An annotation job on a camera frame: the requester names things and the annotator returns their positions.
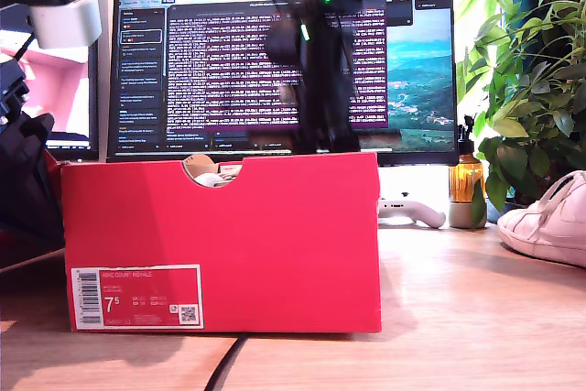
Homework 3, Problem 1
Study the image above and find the white leather sneaker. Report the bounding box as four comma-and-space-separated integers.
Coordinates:
496, 169, 586, 269
194, 166, 242, 190

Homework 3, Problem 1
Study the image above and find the red cardboard shoebox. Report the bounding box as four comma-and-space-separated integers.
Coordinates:
60, 151, 383, 334

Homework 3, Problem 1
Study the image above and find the small black computer monitor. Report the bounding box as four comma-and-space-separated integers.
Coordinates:
0, 0, 101, 163

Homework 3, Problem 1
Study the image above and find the brown paper box insert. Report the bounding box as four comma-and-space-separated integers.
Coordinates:
181, 154, 221, 181

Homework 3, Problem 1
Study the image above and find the large black computer monitor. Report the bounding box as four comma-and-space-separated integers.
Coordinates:
105, 0, 461, 167

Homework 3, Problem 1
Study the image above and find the white game controller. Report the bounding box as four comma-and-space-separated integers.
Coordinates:
378, 191, 446, 230

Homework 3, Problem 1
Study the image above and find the small pale round pot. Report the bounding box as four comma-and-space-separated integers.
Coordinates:
448, 201, 487, 231

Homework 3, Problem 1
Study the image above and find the amber glass diffuser bottle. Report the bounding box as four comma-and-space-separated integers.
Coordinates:
448, 114, 485, 204

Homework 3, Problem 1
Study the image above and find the black plant tray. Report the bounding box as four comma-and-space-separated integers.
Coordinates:
486, 201, 518, 225

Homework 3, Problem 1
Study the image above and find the green leafy potted plant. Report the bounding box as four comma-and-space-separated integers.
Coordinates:
452, 0, 586, 232

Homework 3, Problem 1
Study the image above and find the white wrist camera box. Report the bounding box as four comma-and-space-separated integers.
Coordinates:
27, 0, 103, 49

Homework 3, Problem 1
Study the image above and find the black cable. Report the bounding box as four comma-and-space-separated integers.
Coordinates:
203, 333, 251, 391

